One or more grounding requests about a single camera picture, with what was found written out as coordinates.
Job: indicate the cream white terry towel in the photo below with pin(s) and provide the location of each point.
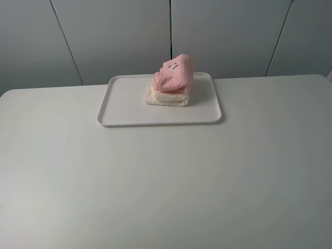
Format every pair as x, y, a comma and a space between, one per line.
154, 97

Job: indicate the white rectangular plastic tray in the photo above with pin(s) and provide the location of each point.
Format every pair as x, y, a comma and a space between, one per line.
124, 104

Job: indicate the pink terry towel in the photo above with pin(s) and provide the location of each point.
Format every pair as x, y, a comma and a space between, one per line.
176, 75

